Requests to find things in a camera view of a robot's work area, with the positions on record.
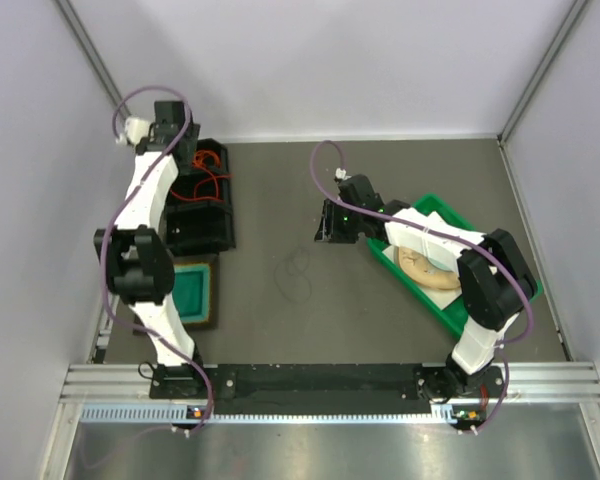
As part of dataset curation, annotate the grey thin cable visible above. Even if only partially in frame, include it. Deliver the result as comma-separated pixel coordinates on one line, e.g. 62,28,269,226
273,248,314,304

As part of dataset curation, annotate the grey slotted cable duct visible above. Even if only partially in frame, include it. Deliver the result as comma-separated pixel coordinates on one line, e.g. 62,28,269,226
80,404,486,426

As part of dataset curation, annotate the orange thin cable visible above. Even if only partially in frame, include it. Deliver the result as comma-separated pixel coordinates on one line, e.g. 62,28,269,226
192,149,224,171

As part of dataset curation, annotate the beige painted ceramic plate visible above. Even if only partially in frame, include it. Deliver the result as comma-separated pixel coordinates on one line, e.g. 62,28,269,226
394,247,460,291

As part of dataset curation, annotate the aluminium front frame rail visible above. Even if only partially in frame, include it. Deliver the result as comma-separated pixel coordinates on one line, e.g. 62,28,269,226
60,362,600,404

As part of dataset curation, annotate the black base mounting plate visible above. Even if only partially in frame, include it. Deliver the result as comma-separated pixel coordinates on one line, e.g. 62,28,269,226
148,363,504,400

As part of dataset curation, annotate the black compartment organizer bin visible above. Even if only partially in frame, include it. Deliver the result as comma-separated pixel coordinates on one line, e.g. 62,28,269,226
164,138,236,257

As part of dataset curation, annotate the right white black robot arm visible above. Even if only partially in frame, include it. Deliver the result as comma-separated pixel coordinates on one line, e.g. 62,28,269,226
314,167,538,398

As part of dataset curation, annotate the red thin cable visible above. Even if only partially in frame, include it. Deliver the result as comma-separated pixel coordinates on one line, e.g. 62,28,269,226
169,167,234,204

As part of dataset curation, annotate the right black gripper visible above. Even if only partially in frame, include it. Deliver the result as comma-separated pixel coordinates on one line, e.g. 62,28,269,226
315,199,364,244

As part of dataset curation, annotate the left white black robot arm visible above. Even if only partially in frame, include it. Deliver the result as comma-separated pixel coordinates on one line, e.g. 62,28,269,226
94,100,207,397

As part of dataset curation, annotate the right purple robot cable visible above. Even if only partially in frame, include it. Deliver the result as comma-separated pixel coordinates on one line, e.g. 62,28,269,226
310,139,535,434

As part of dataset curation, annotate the green plastic tray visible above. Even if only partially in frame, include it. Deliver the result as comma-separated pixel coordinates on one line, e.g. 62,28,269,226
367,193,545,336

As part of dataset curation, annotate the white square board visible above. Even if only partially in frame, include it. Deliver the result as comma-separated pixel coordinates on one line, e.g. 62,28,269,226
382,245,461,310

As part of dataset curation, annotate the teal sponge on black tray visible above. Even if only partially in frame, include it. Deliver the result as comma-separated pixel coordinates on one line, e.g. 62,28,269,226
172,254,219,332

